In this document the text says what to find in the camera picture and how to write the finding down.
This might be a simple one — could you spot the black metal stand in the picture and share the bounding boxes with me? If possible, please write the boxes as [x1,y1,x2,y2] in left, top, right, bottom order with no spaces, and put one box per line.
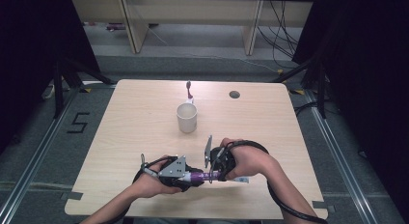
[271,55,328,120]
[52,58,118,120]

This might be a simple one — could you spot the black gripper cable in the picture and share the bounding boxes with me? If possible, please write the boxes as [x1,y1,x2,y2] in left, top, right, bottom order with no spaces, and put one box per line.
[105,155,178,224]
[224,139,330,224]

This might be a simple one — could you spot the person's left hand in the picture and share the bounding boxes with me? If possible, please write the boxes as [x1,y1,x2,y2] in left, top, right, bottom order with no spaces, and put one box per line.
[132,154,183,199]

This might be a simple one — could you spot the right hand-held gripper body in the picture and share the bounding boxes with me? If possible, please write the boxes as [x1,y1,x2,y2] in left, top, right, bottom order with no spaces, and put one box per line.
[204,134,237,182]

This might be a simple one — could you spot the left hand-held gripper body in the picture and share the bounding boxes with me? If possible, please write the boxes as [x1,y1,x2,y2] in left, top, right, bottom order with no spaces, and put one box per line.
[157,154,196,192]

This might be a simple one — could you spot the black floor cable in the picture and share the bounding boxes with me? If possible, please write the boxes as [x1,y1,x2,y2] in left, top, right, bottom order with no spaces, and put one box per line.
[293,100,320,118]

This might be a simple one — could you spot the silver cable plug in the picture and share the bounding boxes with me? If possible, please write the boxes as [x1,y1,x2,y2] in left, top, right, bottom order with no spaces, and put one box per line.
[140,154,160,179]

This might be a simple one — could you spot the beige wooden desk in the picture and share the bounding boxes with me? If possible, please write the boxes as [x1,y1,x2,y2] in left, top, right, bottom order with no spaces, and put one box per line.
[70,0,314,56]

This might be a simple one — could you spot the person's right hand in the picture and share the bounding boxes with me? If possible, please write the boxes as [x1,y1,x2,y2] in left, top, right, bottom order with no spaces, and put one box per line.
[219,137,275,182]

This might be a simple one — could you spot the bundle of black cables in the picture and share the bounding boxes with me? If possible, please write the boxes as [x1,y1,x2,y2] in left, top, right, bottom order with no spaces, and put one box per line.
[256,0,301,70]

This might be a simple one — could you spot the black curtain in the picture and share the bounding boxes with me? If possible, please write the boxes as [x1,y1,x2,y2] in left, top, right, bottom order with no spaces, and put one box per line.
[291,0,409,217]
[0,0,101,154]

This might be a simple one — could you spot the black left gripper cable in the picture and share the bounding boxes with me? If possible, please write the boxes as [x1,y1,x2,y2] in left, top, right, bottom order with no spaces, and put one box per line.
[105,155,178,224]

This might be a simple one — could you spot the metal floor rail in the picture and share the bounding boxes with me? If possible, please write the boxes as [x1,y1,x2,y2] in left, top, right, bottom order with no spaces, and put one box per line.
[303,88,381,224]
[0,85,82,224]

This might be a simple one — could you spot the purple and white toothpaste tube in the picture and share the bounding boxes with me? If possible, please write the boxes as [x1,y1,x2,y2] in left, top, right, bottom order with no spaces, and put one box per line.
[182,171,251,184]

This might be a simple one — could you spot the white cup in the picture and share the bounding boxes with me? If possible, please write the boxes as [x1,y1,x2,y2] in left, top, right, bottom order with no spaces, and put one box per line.
[176,95,199,134]

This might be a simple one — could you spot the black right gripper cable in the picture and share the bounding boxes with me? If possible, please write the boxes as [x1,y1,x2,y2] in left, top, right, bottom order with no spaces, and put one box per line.
[224,139,330,224]

